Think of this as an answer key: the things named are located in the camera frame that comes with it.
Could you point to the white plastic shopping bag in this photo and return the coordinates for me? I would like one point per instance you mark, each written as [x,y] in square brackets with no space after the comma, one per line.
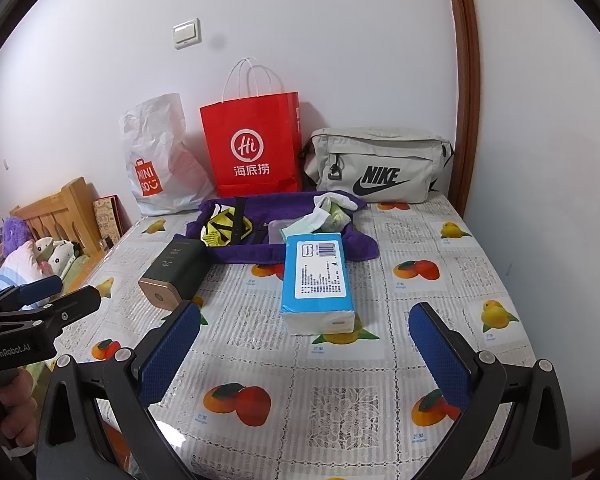
[160,160]

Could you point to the yellow mesh pouch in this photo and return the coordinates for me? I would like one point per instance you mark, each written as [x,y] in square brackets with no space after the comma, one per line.
[217,227]

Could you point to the wooden headboard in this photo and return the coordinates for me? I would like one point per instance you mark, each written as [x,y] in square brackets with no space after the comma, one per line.
[60,210]

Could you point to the white sock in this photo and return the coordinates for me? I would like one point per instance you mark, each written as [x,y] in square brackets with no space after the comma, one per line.
[320,217]

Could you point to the clear plastic bag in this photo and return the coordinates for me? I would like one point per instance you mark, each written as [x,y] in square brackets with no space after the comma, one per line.
[276,227]

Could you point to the white wall switch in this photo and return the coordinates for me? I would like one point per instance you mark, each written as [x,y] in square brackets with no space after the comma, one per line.
[186,34]

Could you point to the red paper bag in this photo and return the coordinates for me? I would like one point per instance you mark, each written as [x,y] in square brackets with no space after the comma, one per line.
[252,145]

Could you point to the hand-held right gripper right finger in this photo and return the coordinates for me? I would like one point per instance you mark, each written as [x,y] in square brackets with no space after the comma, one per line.
[440,355]

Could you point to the blue tissue pack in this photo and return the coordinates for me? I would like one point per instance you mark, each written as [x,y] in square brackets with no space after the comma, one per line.
[315,280]

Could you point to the grey waist bag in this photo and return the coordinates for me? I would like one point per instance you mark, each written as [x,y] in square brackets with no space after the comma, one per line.
[375,160]

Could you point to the light green tissue packet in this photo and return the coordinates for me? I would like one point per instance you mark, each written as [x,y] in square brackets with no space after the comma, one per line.
[339,216]

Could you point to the person's left hand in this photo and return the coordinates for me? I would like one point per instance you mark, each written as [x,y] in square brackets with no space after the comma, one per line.
[20,400]

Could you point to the brown patterned book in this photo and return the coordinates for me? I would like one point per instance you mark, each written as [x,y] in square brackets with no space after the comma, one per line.
[107,220]

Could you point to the dark green tin box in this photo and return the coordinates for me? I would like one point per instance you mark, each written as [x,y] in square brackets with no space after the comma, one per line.
[177,265]

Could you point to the brown wooden door frame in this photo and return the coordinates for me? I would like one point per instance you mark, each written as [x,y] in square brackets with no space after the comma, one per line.
[465,85]

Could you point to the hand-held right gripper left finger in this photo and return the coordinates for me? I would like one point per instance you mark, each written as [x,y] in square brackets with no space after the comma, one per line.
[172,355]

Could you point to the purple towel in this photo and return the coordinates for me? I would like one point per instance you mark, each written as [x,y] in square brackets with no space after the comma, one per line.
[250,255]

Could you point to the purple plush toy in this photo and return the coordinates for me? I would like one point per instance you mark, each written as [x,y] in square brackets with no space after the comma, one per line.
[16,235]

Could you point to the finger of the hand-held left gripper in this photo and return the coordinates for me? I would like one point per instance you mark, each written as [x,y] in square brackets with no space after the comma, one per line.
[42,285]
[77,305]

